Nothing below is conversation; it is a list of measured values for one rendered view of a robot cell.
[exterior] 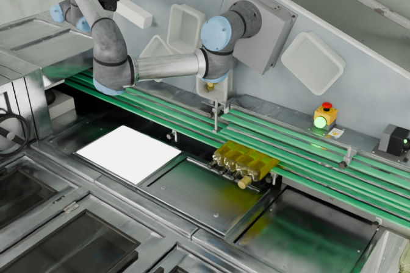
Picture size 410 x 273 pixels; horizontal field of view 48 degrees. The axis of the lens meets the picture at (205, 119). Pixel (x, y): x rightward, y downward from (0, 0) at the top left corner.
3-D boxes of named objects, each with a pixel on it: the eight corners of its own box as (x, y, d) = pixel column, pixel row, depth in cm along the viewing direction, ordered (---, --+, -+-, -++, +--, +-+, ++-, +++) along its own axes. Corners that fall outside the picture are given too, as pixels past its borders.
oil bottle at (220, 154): (238, 142, 213) (210, 164, 198) (238, 131, 210) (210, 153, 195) (248, 146, 210) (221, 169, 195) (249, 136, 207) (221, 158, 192)
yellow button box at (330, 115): (320, 117, 195) (312, 125, 190) (322, 102, 191) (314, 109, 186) (335, 123, 192) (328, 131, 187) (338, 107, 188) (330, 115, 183)
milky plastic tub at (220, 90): (207, 88, 228) (196, 94, 222) (207, 46, 217) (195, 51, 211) (236, 98, 219) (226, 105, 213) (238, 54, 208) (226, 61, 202)
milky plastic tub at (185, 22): (177, 39, 229) (165, 45, 223) (183, -3, 216) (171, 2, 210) (204, 55, 222) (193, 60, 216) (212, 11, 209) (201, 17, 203)
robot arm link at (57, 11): (62, 28, 192) (49, 19, 196) (83, 17, 199) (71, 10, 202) (59, 11, 187) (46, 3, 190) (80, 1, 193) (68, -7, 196)
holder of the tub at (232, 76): (207, 97, 231) (198, 103, 226) (207, 46, 217) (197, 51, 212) (236, 107, 222) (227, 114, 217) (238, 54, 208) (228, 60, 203)
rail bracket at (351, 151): (349, 150, 178) (335, 167, 169) (352, 134, 174) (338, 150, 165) (360, 154, 176) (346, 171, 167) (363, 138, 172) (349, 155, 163)
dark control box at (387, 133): (385, 139, 181) (377, 149, 175) (389, 122, 177) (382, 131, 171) (406, 147, 177) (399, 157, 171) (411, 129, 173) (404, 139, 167)
